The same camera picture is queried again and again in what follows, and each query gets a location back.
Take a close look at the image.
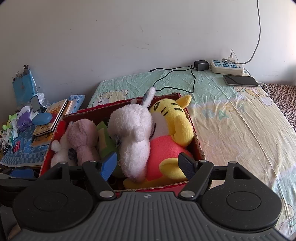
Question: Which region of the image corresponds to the green avocado plush toy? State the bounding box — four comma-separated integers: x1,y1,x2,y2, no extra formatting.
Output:
96,121,121,176

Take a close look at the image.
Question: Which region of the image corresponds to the mauve teddy bear plush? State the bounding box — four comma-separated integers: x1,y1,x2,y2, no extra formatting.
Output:
66,118,100,166

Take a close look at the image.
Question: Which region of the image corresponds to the white pink bunny plush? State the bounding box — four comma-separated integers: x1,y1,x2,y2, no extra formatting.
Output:
51,133,76,168

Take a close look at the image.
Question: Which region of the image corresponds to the yellow tiger plush toy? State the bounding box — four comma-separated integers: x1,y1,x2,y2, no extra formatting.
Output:
123,95,194,189

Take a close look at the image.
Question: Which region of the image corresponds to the pink bunny plush blue bow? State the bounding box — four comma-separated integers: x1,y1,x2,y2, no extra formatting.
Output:
107,87,156,182

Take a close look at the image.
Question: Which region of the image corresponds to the red cardboard box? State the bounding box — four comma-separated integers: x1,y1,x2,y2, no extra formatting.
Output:
38,92,206,197

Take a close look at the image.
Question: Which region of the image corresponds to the green alien plush toy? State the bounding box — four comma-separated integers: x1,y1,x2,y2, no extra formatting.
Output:
2,113,18,131

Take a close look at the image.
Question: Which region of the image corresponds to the pastel cartoon bed sheet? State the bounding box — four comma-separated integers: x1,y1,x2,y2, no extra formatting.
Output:
88,67,295,238

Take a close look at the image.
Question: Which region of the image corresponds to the stack of books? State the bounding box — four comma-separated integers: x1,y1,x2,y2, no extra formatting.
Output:
32,99,74,147

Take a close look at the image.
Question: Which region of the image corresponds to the purple plush toy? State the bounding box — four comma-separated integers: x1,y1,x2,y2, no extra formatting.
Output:
16,112,33,132

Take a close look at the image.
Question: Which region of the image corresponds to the blue glasses case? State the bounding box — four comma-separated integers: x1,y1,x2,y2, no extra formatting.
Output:
32,113,52,126

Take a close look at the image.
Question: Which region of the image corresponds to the small black phone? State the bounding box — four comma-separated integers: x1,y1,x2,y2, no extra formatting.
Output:
30,95,42,113

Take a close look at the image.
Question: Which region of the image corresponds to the black smartphone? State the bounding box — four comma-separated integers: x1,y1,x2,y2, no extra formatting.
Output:
223,75,258,87

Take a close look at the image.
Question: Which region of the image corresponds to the blue paper bag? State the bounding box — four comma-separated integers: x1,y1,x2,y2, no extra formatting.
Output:
13,65,38,106

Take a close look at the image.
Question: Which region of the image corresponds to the black power adapter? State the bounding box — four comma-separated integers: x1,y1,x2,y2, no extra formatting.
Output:
194,60,210,71

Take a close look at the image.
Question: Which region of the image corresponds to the white blue power strip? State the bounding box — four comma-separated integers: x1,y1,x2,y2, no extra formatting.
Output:
210,60,244,76

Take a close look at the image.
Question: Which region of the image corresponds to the dark patterned blanket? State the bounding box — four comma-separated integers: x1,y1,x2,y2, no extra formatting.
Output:
266,84,296,130

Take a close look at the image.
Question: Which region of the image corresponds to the white usb charger plug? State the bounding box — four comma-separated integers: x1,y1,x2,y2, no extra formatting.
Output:
228,49,238,63

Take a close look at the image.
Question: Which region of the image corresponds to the black charger cable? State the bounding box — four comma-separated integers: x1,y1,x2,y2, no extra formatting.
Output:
148,65,197,95

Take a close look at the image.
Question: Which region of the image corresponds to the grey power strip cord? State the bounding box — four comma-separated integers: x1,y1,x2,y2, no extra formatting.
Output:
220,0,262,65

